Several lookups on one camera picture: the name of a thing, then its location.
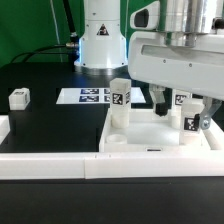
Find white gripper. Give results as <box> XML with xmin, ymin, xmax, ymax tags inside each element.
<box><xmin>128</xmin><ymin>0</ymin><xmax>224</xmax><ymax>117</ymax></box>

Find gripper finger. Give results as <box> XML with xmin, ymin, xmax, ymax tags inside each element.
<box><xmin>199</xmin><ymin>97</ymin><xmax>222</xmax><ymax>130</ymax></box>

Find white square table top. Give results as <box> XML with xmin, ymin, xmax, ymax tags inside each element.
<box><xmin>99</xmin><ymin>109</ymin><xmax>224</xmax><ymax>153</ymax></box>

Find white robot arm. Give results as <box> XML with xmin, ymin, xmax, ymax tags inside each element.
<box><xmin>79</xmin><ymin>0</ymin><xmax>224</xmax><ymax>130</ymax></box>

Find white U-shaped obstacle fence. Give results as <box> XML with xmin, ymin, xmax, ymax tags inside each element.
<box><xmin>0</xmin><ymin>114</ymin><xmax>224</xmax><ymax>181</ymax></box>

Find white marker sheet with tags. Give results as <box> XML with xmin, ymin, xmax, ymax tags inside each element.
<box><xmin>56</xmin><ymin>87</ymin><xmax>145</xmax><ymax>104</ymax></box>

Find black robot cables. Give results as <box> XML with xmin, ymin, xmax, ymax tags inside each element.
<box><xmin>9</xmin><ymin>0</ymin><xmax>81</xmax><ymax>73</ymax></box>

